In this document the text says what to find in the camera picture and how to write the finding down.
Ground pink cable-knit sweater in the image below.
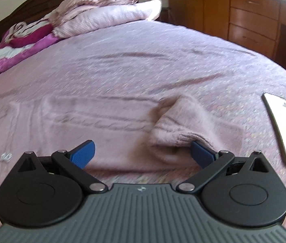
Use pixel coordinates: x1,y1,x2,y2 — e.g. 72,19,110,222
0,94,243,172

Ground pink floral bed sheet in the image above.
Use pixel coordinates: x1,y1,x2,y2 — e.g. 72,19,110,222
0,21,286,227

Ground magenta and white quilt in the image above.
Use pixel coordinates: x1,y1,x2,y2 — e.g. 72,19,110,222
0,20,59,74

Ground pale pink ruffled pillow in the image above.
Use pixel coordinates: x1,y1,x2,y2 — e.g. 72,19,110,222
48,0,162,39

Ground brown wooden dresser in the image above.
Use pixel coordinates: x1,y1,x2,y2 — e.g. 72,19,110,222
168,0,286,69

